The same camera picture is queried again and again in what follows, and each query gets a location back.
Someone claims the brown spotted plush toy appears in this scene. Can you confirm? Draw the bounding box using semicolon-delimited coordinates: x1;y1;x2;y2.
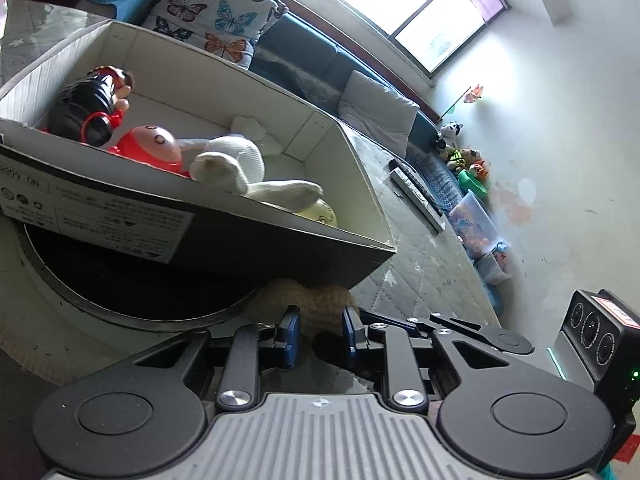
244;280;359;338

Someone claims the white plush rabbit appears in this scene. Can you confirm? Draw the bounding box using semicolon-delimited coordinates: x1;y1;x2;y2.
178;116;323;214

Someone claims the red round tumbler toy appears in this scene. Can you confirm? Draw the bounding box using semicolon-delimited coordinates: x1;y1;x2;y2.
107;125;190;178

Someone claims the black-haired red doll figurine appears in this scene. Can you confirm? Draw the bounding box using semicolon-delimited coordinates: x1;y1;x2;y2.
43;65;134;148

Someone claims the clear plastic toy bin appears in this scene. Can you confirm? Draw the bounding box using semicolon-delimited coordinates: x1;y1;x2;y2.
448;192;511;286

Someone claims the white remote control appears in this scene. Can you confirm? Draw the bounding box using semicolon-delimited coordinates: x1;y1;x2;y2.
388;159;446;233

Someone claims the green plush toys pile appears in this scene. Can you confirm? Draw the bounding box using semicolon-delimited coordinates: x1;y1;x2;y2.
442;148;488;198

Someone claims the round grey tray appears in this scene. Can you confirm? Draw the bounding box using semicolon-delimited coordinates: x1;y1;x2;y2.
1;218;265;386

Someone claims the panda plush toy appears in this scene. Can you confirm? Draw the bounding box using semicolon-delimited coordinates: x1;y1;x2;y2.
436;122;463;151

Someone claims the grey plain cushion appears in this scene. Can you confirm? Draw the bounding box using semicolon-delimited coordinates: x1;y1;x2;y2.
337;70;419;158

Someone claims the white cardboard box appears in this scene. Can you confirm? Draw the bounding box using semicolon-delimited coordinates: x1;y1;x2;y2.
1;22;396;287

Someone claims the blue sofa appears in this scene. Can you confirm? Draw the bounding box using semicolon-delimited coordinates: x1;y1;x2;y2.
74;0;507;311

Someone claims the butterfly print pillow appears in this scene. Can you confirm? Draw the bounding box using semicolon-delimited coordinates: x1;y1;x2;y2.
142;0;288;70

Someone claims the black camera box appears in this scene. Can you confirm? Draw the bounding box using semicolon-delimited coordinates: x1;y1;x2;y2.
548;288;639;465

